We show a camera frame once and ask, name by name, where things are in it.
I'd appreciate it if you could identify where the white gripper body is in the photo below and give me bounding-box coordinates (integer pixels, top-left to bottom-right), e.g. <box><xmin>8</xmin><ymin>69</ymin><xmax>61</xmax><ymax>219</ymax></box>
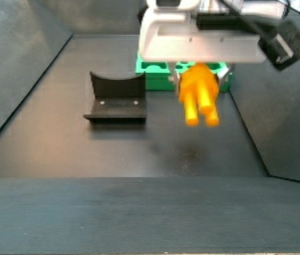
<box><xmin>140</xmin><ymin>0</ymin><xmax>287</xmax><ymax>64</ymax></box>

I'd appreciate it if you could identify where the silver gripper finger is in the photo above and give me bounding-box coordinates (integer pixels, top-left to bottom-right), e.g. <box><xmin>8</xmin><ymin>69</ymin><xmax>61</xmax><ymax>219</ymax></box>
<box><xmin>216</xmin><ymin>65</ymin><xmax>232</xmax><ymax>87</ymax></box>
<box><xmin>168</xmin><ymin>63</ymin><xmax>180</xmax><ymax>95</ymax></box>

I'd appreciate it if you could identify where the yellow three prong object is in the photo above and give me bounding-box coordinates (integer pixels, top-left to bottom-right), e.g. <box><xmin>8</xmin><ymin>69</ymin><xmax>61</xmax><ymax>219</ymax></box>
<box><xmin>178</xmin><ymin>63</ymin><xmax>218</xmax><ymax>127</ymax></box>

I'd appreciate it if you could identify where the black curved fixture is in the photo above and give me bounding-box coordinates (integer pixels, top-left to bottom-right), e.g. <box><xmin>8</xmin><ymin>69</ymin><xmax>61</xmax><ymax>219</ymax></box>
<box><xmin>83</xmin><ymin>72</ymin><xmax>148</xmax><ymax>123</ymax></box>

